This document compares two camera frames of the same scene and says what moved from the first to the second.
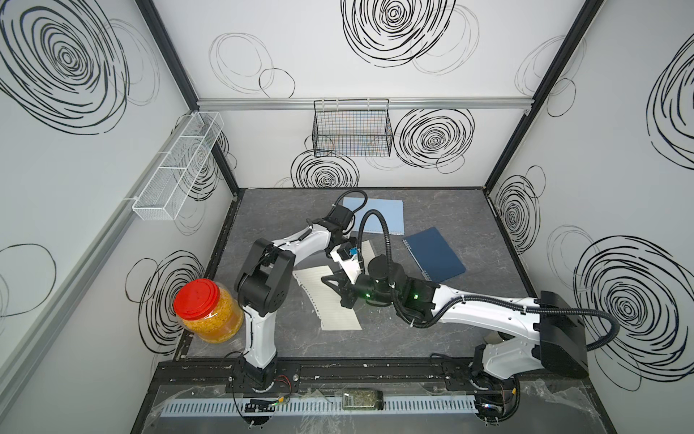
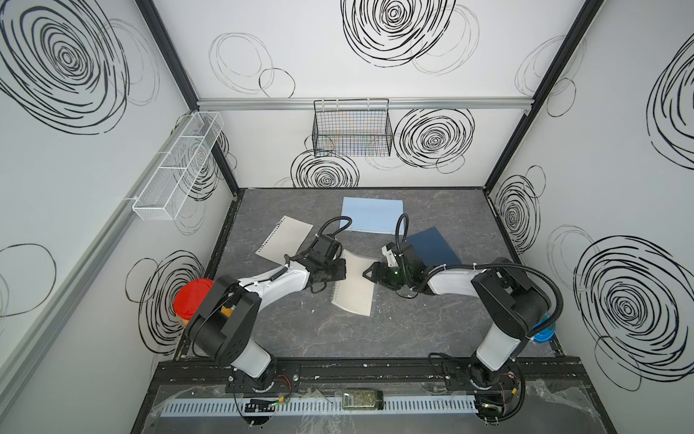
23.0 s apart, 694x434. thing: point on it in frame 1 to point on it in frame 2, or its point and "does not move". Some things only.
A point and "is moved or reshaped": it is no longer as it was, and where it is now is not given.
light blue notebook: [392, 211] does not move
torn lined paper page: [333, 316] is moved or reshaped
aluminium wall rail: [358, 103] does not move
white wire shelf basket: [163, 196] does not move
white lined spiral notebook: [367, 254] is moved or reshaped
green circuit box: [363, 400] does not move
